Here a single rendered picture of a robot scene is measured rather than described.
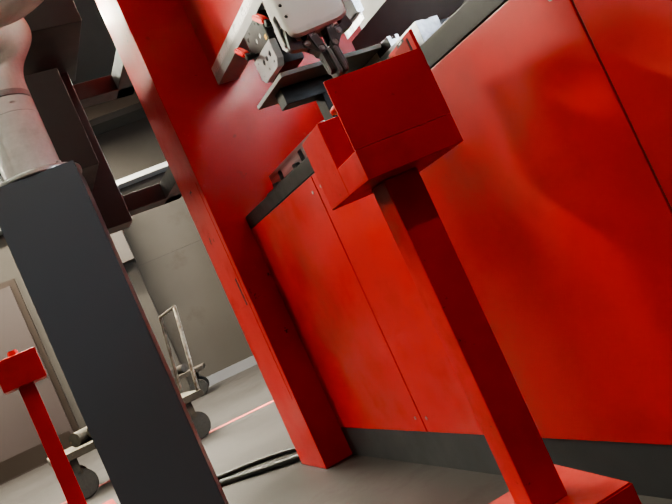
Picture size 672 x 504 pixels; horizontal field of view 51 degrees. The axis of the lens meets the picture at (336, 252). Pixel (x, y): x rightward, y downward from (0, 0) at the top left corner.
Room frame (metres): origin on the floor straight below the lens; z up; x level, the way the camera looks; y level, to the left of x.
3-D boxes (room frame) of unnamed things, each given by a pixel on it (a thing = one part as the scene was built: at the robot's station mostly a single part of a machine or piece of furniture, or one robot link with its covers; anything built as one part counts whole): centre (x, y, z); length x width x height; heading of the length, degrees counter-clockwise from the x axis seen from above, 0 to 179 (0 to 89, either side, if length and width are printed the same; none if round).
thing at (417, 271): (1.08, -0.13, 0.39); 0.06 x 0.06 x 0.54; 17
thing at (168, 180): (2.73, 0.53, 1.17); 0.40 x 0.24 x 0.07; 25
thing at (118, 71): (2.73, 0.53, 1.66); 0.40 x 0.24 x 0.07; 25
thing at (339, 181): (1.08, -0.13, 0.75); 0.20 x 0.16 x 0.18; 17
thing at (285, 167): (2.16, -0.03, 0.92); 0.50 x 0.06 x 0.10; 25
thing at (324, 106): (1.59, -0.09, 0.88); 0.14 x 0.04 x 0.22; 115
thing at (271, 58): (2.05, -0.08, 1.26); 0.15 x 0.09 x 0.17; 25
